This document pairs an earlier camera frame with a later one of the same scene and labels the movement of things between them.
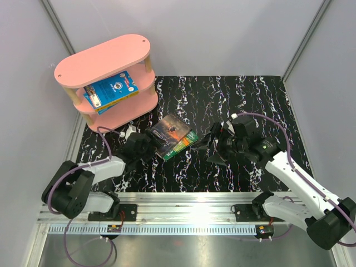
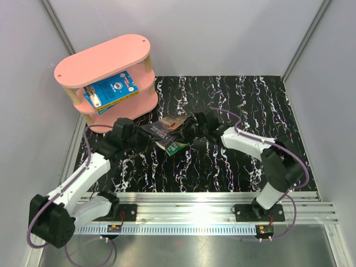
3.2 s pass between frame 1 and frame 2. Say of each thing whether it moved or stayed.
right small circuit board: stayed
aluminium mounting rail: stayed
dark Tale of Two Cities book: moved
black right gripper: moved
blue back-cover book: stayed
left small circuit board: stayed
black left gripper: moved
